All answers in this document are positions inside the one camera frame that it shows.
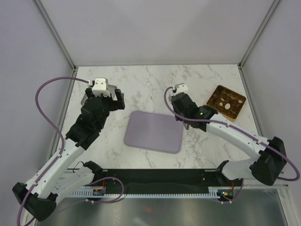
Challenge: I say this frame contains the white oval chocolate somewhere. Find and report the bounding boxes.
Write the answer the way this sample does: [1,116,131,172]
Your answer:
[225,104,231,110]

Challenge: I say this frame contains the metal tongs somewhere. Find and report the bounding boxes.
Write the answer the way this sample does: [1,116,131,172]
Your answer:
[183,121,190,130]

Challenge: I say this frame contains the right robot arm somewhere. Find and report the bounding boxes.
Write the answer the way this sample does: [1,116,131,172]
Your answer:
[169,92,286,186]

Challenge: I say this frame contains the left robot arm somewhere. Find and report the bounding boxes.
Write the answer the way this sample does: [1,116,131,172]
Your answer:
[12,88,125,221]

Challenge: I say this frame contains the gold chocolate box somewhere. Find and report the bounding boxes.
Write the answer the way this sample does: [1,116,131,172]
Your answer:
[206,85,246,121]

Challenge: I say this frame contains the lavender plastic tray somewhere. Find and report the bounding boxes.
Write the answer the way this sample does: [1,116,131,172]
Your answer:
[124,111,184,154]

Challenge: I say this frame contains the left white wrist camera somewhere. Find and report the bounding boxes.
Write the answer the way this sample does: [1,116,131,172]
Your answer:
[88,78,110,97]

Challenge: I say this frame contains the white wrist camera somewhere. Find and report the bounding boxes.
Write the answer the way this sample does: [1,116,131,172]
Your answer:
[88,78,110,97]
[172,83,189,96]

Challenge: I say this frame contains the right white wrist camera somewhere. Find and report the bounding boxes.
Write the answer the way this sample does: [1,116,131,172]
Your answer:
[172,83,189,96]

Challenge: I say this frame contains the left aluminium frame post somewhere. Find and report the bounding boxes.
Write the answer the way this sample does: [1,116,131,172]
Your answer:
[32,0,78,71]

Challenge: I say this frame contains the aluminium frame post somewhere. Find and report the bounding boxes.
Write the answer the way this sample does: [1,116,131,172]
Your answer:
[32,0,78,71]
[237,0,286,69]

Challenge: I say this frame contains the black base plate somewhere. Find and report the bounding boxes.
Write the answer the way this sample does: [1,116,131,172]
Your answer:
[96,169,242,194]

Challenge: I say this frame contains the white cable duct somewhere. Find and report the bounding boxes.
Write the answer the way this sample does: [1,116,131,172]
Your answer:
[68,187,220,199]

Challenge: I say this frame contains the right aluminium frame post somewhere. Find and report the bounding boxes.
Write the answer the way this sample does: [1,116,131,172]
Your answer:
[237,0,286,69]

